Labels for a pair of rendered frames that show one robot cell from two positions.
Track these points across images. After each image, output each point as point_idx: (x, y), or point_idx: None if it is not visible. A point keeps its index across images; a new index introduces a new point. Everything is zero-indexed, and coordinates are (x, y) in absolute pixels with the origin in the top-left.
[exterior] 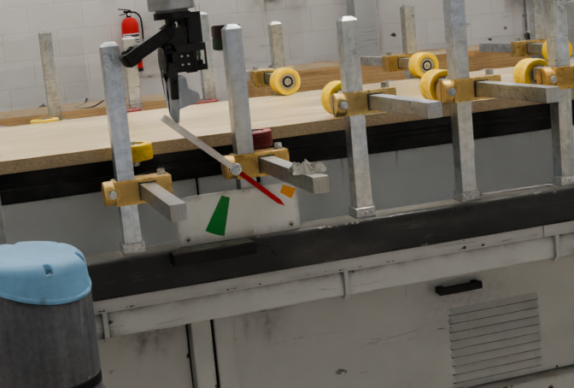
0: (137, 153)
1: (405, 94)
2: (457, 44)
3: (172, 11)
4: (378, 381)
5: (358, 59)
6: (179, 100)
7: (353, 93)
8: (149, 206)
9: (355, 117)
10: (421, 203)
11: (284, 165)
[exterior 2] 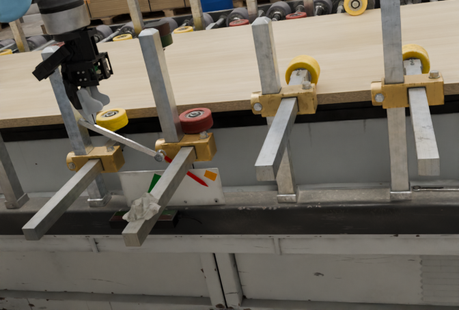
0: (105, 125)
1: (423, 40)
2: (388, 46)
3: (59, 34)
4: (352, 286)
5: (271, 63)
6: (85, 108)
7: (266, 96)
8: (150, 147)
9: (272, 117)
10: (356, 189)
11: (161, 180)
